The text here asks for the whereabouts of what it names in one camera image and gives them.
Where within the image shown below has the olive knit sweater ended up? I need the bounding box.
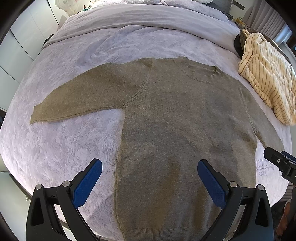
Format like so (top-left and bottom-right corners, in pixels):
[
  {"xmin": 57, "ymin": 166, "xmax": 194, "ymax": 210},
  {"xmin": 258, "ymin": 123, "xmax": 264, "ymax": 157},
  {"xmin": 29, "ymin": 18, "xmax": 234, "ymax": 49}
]
[{"xmin": 31, "ymin": 58, "xmax": 284, "ymax": 240}]

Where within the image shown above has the person's right hand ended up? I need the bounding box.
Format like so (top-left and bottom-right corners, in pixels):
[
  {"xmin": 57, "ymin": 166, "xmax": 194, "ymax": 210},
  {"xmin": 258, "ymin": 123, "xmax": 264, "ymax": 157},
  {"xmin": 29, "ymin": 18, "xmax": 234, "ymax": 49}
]
[{"xmin": 276, "ymin": 202, "xmax": 290, "ymax": 235}]

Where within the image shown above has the cream striped blanket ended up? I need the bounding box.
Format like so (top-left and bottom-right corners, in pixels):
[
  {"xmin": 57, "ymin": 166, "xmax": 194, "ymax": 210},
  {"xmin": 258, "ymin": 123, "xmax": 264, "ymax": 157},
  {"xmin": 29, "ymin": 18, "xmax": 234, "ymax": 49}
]
[{"xmin": 238, "ymin": 29, "xmax": 295, "ymax": 126}]

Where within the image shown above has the dark round cushion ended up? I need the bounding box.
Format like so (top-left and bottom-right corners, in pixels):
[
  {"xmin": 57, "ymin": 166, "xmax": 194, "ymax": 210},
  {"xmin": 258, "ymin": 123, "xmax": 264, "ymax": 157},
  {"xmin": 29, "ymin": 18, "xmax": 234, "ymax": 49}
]
[{"xmin": 234, "ymin": 30, "xmax": 245, "ymax": 58}]

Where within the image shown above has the grey curtain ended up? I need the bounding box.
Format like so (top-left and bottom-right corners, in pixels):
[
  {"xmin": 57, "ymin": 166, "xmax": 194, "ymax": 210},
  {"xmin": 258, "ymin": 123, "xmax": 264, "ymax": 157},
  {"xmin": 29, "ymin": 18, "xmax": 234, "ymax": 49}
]
[{"xmin": 243, "ymin": 1, "xmax": 292, "ymax": 45}]

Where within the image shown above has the white wardrobe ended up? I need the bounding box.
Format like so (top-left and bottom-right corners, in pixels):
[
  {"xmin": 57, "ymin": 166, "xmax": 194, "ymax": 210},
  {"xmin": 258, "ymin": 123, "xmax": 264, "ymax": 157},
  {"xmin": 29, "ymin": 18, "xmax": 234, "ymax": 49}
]
[{"xmin": 1, "ymin": 0, "xmax": 68, "ymax": 111}]

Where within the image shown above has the lavender embossed bedspread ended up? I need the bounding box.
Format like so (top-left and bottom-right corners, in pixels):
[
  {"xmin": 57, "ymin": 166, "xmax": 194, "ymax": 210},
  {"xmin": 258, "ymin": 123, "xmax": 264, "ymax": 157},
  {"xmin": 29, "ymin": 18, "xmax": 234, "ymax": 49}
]
[{"xmin": 1, "ymin": 1, "xmax": 292, "ymax": 240}]

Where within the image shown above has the white floral bag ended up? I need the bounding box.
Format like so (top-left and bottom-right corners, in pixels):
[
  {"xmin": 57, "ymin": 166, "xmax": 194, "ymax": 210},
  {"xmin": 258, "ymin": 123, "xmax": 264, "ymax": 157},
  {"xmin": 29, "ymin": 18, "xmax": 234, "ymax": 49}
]
[{"xmin": 55, "ymin": 0, "xmax": 90, "ymax": 16}]

